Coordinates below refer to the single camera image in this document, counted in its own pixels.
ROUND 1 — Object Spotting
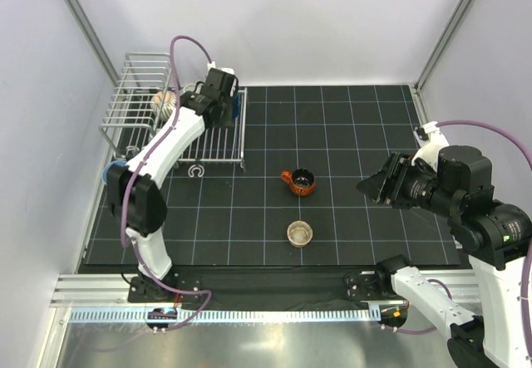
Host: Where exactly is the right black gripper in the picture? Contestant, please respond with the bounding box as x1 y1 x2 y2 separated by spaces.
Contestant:
355 149 459 217

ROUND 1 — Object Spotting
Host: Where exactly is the dark blue mug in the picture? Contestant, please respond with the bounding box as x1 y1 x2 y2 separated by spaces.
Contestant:
232 93 240 121

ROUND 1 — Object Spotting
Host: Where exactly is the grey speckled round mug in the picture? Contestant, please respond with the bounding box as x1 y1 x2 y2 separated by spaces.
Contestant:
181 83 196 94

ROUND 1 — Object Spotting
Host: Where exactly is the beige ribbed ceramic mug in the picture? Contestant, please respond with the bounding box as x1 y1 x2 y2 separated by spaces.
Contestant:
150 91 177 121

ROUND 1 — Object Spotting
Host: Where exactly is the orange black ceramic mug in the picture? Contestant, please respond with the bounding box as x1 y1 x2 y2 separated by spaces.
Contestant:
281 168 316 197

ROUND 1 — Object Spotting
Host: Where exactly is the small tan ceramic cup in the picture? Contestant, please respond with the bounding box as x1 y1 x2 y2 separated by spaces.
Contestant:
287 220 313 248

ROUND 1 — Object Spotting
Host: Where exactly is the light blue plastic cup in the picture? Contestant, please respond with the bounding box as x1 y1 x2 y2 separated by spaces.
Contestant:
101 160 126 184

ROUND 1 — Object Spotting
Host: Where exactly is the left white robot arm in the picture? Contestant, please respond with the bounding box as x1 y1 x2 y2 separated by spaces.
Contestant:
105 65 239 302

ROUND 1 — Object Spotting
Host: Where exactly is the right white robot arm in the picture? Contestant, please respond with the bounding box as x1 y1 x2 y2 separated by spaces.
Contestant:
357 145 531 367

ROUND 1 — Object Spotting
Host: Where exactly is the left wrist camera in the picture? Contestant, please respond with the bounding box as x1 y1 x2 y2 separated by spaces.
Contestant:
207 61 234 75

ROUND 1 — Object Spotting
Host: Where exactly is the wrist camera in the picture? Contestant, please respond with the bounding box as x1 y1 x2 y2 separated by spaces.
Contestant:
411 121 450 171
207 61 234 75

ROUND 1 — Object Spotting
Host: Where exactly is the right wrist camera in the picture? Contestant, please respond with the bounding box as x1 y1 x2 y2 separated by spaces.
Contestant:
411 121 450 171

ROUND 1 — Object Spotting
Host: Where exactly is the metal wire dish rack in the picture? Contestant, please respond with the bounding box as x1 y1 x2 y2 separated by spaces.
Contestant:
99 53 248 180

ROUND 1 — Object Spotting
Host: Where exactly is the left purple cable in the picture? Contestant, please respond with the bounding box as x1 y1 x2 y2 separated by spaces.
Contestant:
119 34 214 331

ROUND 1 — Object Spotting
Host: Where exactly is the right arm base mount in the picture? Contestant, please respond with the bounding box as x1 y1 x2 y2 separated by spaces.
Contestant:
343 270 381 302

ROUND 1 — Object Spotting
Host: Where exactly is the slotted cable duct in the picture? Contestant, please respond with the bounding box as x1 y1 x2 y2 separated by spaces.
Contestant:
69 307 381 325

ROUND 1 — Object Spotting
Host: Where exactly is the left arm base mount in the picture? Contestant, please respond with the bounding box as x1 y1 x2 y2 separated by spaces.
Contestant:
127 273 207 306

